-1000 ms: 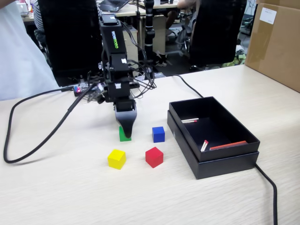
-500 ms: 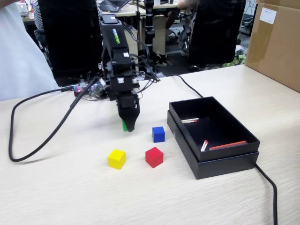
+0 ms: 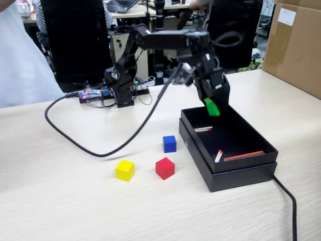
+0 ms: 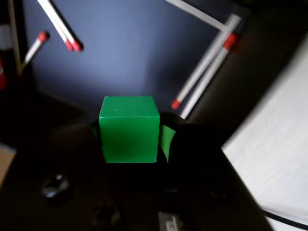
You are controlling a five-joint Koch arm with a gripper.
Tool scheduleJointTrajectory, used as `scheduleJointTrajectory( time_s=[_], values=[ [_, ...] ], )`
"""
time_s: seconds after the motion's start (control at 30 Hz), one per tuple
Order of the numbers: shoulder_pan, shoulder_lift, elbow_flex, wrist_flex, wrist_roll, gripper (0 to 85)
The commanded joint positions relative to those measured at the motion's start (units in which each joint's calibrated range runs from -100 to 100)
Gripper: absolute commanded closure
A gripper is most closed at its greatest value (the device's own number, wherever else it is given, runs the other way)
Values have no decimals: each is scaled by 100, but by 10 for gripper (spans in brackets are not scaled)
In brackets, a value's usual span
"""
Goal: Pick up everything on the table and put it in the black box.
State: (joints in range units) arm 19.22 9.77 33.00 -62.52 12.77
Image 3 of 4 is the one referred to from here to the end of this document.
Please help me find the thin black wire loop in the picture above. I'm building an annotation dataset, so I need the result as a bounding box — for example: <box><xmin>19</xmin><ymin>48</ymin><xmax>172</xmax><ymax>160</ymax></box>
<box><xmin>136</xmin><ymin>92</ymin><xmax>154</xmax><ymax>106</ymax></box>

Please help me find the black pole stand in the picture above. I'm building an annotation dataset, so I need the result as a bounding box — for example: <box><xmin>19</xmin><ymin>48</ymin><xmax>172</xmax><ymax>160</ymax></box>
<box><xmin>154</xmin><ymin>0</ymin><xmax>166</xmax><ymax>79</ymax></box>

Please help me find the orange matchbox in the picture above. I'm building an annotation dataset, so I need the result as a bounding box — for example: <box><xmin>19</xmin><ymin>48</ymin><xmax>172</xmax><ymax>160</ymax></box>
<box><xmin>224</xmin><ymin>150</ymin><xmax>265</xmax><ymax>161</ymax></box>

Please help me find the green patterned bag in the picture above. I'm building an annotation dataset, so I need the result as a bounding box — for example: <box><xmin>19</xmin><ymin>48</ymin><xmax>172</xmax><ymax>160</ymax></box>
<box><xmin>237</xmin><ymin>56</ymin><xmax>263</xmax><ymax>73</ymax></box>

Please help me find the yellow wooden cube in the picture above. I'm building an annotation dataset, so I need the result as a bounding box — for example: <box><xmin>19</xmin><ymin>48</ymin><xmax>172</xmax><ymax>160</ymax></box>
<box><xmin>115</xmin><ymin>159</ymin><xmax>135</xmax><ymax>182</ymax></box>

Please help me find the controller board with red LED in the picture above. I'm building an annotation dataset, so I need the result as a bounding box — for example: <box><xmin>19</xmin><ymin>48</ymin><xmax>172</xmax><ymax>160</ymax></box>
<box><xmin>79</xmin><ymin>88</ymin><xmax>111</xmax><ymax>103</ymax></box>

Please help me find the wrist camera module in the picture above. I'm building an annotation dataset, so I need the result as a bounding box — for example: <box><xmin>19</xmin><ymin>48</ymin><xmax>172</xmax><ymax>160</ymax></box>
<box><xmin>179</xmin><ymin>62</ymin><xmax>195</xmax><ymax>85</ymax></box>

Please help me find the black open cardboard box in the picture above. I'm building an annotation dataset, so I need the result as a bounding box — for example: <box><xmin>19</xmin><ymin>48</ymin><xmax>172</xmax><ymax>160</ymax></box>
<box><xmin>180</xmin><ymin>104</ymin><xmax>279</xmax><ymax>174</ymax></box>

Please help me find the person in white shirt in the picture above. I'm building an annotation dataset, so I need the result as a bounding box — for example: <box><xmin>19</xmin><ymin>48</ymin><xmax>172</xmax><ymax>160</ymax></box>
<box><xmin>0</xmin><ymin>0</ymin><xmax>63</xmax><ymax>109</ymax></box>

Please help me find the thick black camera cable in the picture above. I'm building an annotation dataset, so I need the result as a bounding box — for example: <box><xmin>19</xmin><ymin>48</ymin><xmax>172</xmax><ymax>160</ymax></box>
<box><xmin>44</xmin><ymin>62</ymin><xmax>185</xmax><ymax>158</ymax></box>

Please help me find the dark laptop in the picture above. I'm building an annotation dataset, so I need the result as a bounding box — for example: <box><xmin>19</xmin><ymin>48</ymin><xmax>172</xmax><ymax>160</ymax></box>
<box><xmin>106</xmin><ymin>0</ymin><xmax>139</xmax><ymax>14</ymax></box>

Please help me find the red wooden cube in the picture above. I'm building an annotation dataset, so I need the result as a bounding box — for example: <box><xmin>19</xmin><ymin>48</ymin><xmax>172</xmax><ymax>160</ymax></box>
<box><xmin>155</xmin><ymin>157</ymin><xmax>176</xmax><ymax>181</ymax></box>

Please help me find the green wooden cube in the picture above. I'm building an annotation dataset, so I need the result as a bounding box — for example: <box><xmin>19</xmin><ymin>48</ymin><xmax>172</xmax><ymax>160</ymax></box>
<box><xmin>203</xmin><ymin>97</ymin><xmax>221</xmax><ymax>117</ymax></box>

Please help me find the white paper label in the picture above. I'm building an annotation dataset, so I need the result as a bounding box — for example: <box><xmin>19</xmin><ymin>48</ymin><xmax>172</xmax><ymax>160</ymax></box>
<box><xmin>278</xmin><ymin>8</ymin><xmax>296</xmax><ymax>26</ymax></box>

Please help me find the black office chair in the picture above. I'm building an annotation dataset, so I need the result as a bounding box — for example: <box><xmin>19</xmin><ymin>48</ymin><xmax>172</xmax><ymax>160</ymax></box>
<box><xmin>40</xmin><ymin>0</ymin><xmax>113</xmax><ymax>92</ymax></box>
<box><xmin>200</xmin><ymin>0</ymin><xmax>263</xmax><ymax>73</ymax></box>

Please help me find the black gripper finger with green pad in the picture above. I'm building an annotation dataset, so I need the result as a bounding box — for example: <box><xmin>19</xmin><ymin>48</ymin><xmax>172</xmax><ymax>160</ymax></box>
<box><xmin>194</xmin><ymin>78</ymin><xmax>214</xmax><ymax>101</ymax></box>
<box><xmin>209</xmin><ymin>72</ymin><xmax>231</xmax><ymax>113</ymax></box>

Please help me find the blue wooden cube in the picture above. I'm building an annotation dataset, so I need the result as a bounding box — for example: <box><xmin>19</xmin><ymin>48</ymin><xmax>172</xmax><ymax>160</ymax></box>
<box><xmin>163</xmin><ymin>135</ymin><xmax>177</xmax><ymax>153</ymax></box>

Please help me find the large brown cardboard box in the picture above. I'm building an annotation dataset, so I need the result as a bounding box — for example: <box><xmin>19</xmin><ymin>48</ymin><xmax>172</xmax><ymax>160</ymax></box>
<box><xmin>261</xmin><ymin>0</ymin><xmax>321</xmax><ymax>100</ymax></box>

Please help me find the black power cable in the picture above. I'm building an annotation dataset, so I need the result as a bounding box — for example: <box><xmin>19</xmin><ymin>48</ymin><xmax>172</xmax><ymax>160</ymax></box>
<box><xmin>272</xmin><ymin>174</ymin><xmax>298</xmax><ymax>241</ymax></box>

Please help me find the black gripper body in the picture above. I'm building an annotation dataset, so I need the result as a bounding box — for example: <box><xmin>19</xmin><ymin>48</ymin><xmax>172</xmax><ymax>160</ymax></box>
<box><xmin>190</xmin><ymin>48</ymin><xmax>226</xmax><ymax>89</ymax></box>

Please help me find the seated background person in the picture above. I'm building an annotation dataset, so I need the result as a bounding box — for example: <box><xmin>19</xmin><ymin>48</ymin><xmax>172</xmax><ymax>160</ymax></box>
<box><xmin>177</xmin><ymin>0</ymin><xmax>214</xmax><ymax>31</ymax></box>

